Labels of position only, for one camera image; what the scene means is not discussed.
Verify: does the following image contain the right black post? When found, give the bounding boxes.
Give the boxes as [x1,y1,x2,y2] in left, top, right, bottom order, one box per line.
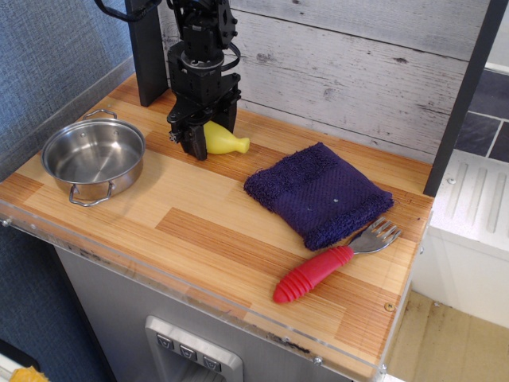
[423,0,508,197]

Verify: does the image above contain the yellow toy banana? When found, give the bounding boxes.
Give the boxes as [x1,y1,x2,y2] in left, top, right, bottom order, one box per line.
[204,121,250,154]

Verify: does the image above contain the grey toy fridge cabinet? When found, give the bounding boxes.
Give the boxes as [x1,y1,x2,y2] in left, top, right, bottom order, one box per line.
[56,248,386,381]

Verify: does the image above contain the red handled metal fork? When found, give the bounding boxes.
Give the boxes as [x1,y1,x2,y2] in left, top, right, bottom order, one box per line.
[273,217,402,303]

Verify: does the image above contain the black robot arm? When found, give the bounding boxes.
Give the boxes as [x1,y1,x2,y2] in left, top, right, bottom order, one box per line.
[167,1,241,160]

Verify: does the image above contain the white grooved side unit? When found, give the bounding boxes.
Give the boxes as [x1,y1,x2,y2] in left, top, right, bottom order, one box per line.
[412,150,508,327]

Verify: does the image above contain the stainless steel pot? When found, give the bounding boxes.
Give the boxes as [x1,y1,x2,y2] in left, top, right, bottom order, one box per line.
[41,109,146,207]

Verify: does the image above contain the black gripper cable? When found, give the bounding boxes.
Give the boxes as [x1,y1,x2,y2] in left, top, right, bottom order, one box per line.
[220,41,243,74]

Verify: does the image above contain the clear acrylic table edge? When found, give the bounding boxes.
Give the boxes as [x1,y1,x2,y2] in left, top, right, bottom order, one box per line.
[1,193,432,381]

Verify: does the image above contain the left black post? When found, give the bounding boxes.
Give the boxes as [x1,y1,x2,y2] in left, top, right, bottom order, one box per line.
[129,9,169,107]

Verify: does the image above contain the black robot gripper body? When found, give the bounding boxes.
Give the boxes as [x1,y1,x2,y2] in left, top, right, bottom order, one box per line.
[167,51,240,143]

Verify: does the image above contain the black post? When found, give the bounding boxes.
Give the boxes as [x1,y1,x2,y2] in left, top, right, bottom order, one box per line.
[423,0,508,197]
[129,9,169,107]

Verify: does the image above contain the yellow black object on floor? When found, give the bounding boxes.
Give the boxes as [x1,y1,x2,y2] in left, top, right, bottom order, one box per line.
[1,347,49,382]

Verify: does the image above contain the silver dispenser button panel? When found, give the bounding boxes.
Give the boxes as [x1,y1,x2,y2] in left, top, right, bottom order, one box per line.
[145,315,244,381]

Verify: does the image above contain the purple folded towel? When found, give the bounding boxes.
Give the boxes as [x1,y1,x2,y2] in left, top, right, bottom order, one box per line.
[244,142,394,251]

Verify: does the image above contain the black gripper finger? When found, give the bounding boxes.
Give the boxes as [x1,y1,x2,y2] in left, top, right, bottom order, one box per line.
[181,125,208,161]
[214,99,238,133]

